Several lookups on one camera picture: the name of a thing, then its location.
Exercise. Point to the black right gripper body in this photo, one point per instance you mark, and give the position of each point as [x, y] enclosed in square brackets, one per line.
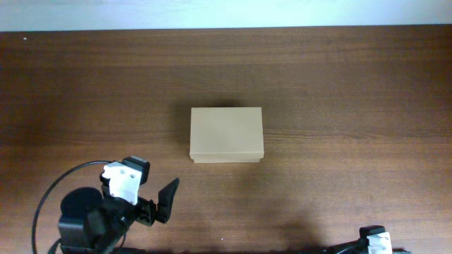
[348, 248]

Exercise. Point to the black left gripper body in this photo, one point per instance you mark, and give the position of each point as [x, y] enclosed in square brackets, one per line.
[145, 212]

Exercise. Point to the brown cardboard box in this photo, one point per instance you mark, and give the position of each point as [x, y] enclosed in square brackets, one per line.
[226, 134]

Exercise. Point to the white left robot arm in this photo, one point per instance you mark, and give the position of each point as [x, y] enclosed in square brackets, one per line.
[93, 223]

